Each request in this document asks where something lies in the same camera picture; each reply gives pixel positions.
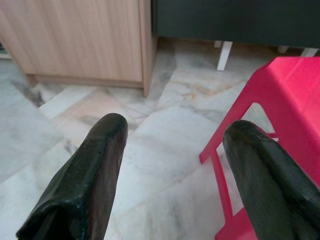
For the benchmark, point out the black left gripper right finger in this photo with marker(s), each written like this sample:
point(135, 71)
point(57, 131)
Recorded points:
point(270, 185)

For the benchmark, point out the dark green cabinet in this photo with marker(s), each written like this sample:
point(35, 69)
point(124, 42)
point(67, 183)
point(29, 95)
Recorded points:
point(237, 17)

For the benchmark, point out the light wood cabinet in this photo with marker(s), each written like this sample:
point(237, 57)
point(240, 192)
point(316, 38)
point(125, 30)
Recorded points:
point(82, 37)

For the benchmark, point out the red plastic stool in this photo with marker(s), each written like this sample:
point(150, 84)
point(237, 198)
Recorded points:
point(295, 100)

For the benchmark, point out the white cabinet leg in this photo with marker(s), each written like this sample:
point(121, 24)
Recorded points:
point(224, 55)
point(310, 52)

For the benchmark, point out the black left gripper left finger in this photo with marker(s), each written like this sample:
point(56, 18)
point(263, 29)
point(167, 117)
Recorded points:
point(82, 180)

